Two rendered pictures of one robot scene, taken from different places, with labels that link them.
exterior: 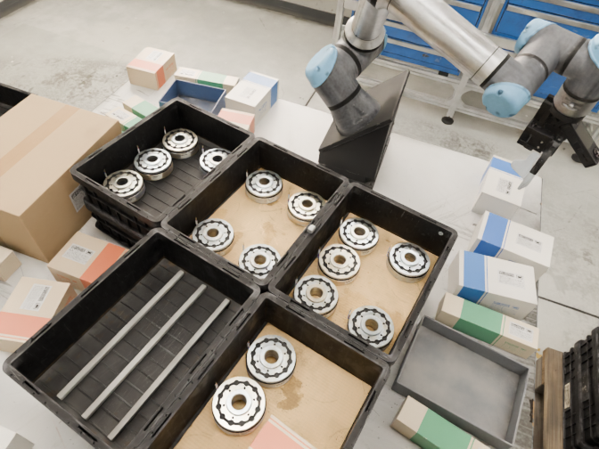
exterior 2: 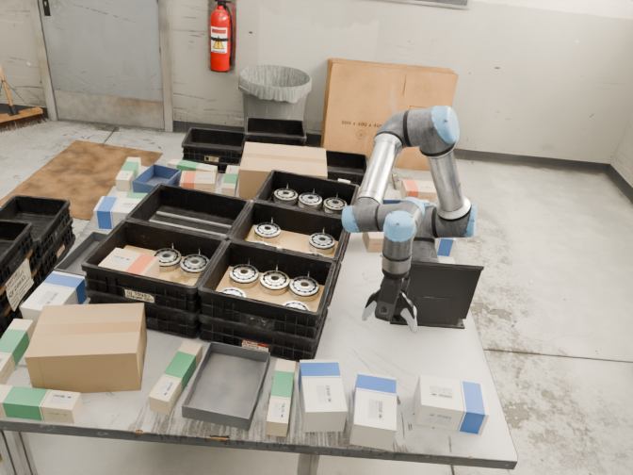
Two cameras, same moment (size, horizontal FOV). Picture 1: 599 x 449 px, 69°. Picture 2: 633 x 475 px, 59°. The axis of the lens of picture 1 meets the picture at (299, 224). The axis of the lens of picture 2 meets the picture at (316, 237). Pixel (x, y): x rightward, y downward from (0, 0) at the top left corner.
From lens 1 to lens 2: 1.67 m
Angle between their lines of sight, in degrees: 54
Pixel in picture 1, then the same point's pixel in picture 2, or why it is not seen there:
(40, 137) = (294, 159)
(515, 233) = (381, 399)
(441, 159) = (469, 368)
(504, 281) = (318, 389)
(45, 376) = (166, 207)
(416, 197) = (402, 353)
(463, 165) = not seen: hidden behind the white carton
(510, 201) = (422, 396)
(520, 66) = (366, 204)
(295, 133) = not seen: hidden behind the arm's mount
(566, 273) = not seen: outside the picture
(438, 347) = (251, 374)
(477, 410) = (209, 400)
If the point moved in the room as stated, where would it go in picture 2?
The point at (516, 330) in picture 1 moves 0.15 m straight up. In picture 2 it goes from (278, 406) to (282, 370)
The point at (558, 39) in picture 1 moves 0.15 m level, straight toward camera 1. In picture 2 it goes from (398, 207) to (343, 196)
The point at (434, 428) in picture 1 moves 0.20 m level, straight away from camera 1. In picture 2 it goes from (183, 359) to (231, 391)
